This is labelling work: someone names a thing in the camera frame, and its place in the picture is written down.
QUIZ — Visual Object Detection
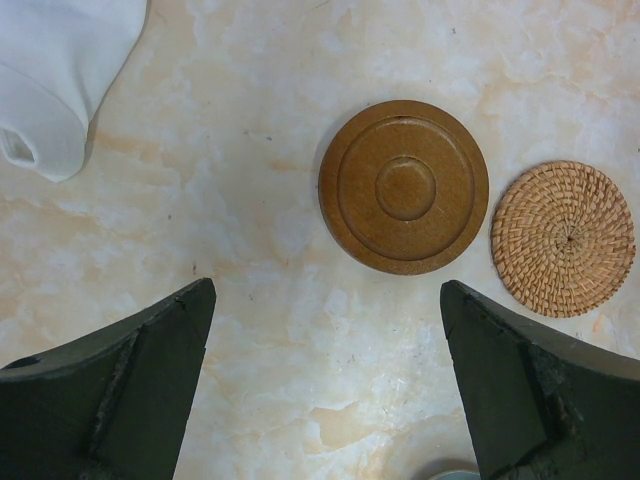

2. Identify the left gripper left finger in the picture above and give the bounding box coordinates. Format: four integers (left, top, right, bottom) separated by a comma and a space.
1, 278, 216, 479

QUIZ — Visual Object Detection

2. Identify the brown wooden coaster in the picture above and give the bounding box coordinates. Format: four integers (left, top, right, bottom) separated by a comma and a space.
318, 100, 489, 275
490, 161, 636, 318

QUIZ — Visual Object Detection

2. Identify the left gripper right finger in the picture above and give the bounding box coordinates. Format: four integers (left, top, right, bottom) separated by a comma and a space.
440, 281, 639, 479

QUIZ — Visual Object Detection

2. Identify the white folded cloth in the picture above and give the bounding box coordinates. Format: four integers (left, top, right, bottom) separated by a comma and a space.
1, 1, 147, 182

